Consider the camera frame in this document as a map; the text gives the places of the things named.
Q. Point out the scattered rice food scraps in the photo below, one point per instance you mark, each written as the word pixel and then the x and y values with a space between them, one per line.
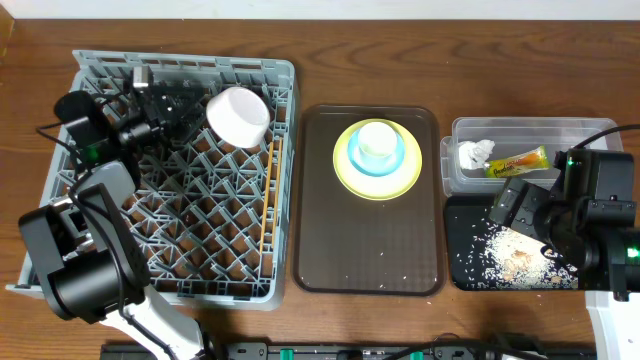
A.
pixel 498 258

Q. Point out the yellow plastic plate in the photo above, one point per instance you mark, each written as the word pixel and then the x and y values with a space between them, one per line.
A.
pixel 378 188

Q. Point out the light blue plastic bowl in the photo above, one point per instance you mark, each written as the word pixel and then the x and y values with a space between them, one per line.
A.
pixel 375 165

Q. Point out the clear plastic bin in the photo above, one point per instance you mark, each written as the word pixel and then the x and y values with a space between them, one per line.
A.
pixel 512 136

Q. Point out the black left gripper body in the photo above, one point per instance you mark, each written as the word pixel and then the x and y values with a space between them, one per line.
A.
pixel 138 131

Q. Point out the pink bowl with food scraps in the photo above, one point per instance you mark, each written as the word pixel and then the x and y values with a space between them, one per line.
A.
pixel 238 116

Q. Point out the brown serving tray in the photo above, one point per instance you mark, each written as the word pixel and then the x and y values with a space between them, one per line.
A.
pixel 347 244

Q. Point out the black plastic tray bin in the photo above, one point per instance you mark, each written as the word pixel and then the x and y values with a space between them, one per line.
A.
pixel 460 213

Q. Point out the white tissue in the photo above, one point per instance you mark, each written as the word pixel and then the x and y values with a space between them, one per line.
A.
pixel 474 155

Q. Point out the grey plastic dish rack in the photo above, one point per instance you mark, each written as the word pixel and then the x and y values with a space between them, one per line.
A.
pixel 197 214

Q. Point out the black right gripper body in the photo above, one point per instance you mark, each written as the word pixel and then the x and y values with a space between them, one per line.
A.
pixel 533 215

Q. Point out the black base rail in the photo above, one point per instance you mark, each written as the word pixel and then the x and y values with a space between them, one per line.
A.
pixel 261 351

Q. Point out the white plastic cup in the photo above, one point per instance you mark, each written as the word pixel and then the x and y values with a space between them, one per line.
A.
pixel 377 139

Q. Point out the yellow orange snack wrapper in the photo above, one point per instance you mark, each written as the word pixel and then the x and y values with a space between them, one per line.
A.
pixel 533 160

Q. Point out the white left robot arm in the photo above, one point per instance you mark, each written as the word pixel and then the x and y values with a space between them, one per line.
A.
pixel 87 261

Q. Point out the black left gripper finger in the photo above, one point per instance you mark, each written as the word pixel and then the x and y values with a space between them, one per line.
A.
pixel 185 126
pixel 187 92

